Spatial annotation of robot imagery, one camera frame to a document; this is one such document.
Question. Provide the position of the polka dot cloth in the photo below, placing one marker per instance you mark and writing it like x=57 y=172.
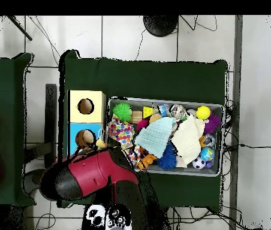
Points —
x=121 y=133

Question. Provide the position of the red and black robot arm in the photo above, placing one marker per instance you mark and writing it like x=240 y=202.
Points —
x=97 y=175

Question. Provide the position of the wooden box with three holes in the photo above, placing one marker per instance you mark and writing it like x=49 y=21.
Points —
x=75 y=108

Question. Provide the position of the green spiky ball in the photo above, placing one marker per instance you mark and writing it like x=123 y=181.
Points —
x=122 y=112

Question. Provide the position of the light teal waffle cloth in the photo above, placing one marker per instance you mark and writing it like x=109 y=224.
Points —
x=154 y=136

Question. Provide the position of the white colourful print cloth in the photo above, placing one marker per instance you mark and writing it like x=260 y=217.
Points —
x=134 y=154

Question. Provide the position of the orange toy block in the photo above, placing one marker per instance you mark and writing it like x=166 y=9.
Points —
x=148 y=160

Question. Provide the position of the blue spiky ball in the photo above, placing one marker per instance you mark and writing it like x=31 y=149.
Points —
x=167 y=160

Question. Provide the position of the cream waffle cloth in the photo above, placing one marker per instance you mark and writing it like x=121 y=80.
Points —
x=188 y=141

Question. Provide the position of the large yellow ball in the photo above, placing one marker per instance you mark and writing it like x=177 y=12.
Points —
x=202 y=112

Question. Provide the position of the blue globe ball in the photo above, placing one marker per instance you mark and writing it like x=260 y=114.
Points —
x=207 y=154

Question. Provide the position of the purple spiky ball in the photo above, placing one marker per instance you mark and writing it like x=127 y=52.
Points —
x=213 y=123

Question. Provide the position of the black panel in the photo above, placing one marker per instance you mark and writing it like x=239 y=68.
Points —
x=50 y=115

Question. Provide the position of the black round base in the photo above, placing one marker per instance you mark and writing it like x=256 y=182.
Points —
x=161 y=24

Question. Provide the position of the dark green side tablecloth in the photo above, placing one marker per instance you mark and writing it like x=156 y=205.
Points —
x=6 y=96

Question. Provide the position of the black rod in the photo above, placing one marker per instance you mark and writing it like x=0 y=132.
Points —
x=19 y=28

